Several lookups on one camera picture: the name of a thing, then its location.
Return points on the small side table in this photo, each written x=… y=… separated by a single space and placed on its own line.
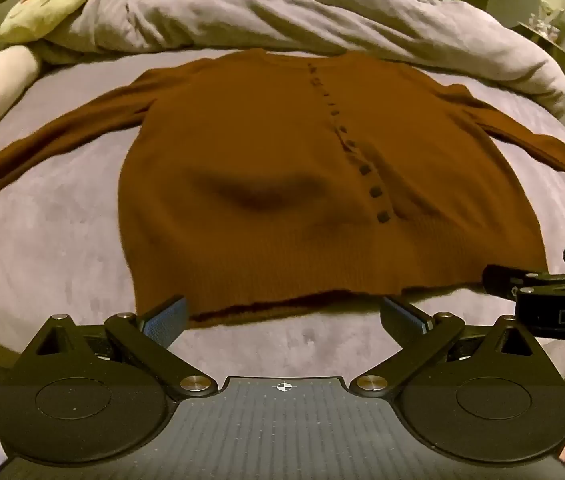
x=554 y=47

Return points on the yellow face plush pillow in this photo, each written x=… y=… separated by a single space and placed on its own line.
x=45 y=5

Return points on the brown knit cardigan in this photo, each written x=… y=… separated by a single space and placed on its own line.
x=272 y=185

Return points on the lilac fleece duvet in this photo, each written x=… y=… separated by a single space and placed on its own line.
x=312 y=15

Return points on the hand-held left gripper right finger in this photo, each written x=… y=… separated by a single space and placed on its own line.
x=405 y=318

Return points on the lilac bed sheet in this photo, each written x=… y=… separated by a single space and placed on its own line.
x=47 y=240

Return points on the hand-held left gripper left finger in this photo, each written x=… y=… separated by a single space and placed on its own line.
x=170 y=321

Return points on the wrapped flower bouquet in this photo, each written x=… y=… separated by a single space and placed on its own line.
x=551 y=7

